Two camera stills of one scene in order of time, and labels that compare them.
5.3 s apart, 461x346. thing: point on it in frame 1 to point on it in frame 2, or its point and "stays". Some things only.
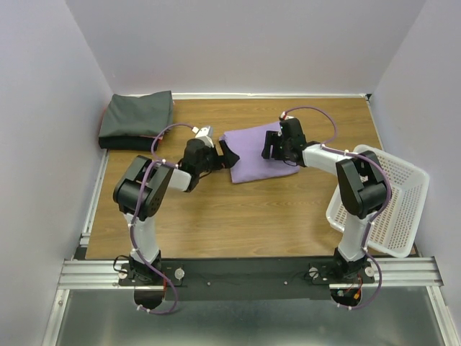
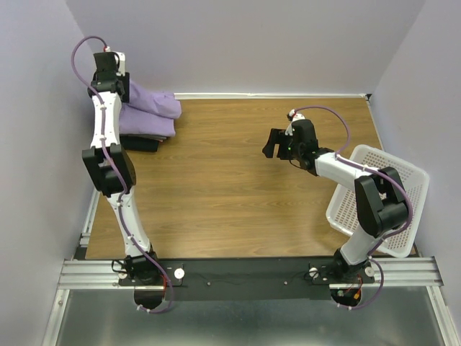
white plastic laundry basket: [395, 228] stays
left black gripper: [227, 161] to [124, 97]
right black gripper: [271, 138] stays
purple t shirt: [248, 144] to [149, 113]
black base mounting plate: [256, 279] stays
